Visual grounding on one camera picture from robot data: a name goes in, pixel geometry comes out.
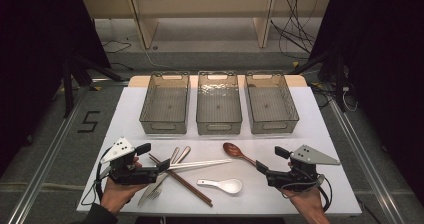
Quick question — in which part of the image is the translucent grey storage bin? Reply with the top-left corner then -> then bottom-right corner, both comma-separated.
138,71 -> 191,135
195,70 -> 243,136
244,71 -> 300,135

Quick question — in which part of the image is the black metal stand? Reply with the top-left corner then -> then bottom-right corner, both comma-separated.
61,55 -> 124,118
289,48 -> 349,113

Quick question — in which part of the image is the brown wooden chopstick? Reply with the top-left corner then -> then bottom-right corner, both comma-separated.
148,155 -> 213,208
148,153 -> 214,208

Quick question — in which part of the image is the white cable with adapter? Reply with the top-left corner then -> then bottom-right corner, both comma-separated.
341,86 -> 359,112

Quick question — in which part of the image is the person's left hand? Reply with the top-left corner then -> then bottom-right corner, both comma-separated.
99,178 -> 148,216

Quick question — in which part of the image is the white ceramic spoon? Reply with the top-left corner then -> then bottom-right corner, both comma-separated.
195,178 -> 243,195

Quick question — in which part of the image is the right hand-held gripper cable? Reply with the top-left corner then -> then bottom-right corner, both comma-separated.
281,173 -> 334,213

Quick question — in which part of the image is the person's right hand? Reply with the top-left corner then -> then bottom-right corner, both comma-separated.
280,186 -> 327,219

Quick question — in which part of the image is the black floor cable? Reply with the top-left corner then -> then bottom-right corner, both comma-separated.
100,39 -> 134,72

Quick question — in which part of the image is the metal table knife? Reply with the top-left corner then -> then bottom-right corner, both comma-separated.
137,145 -> 192,207

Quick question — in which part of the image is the light wooden shelf frame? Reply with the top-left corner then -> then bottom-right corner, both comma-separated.
80,0 -> 334,50

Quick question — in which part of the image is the aluminium floor rail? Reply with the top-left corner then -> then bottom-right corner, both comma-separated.
6,83 -> 93,224
328,98 -> 406,224

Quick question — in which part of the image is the metal fork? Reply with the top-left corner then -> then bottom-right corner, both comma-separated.
146,146 -> 181,202

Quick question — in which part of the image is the white floor cable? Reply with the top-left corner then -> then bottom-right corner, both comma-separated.
124,33 -> 174,71

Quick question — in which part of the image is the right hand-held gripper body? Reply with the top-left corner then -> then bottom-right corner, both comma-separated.
264,144 -> 341,193

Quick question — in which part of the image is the bundle of black cables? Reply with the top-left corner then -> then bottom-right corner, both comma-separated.
269,0 -> 323,61

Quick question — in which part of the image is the brown wooden spoon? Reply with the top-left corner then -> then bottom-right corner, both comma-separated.
222,142 -> 258,168

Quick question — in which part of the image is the black curtain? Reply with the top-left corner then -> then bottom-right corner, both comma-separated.
308,0 -> 424,198
0,0 -> 112,180

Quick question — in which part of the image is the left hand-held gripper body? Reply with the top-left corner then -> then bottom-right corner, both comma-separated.
99,136 -> 162,186

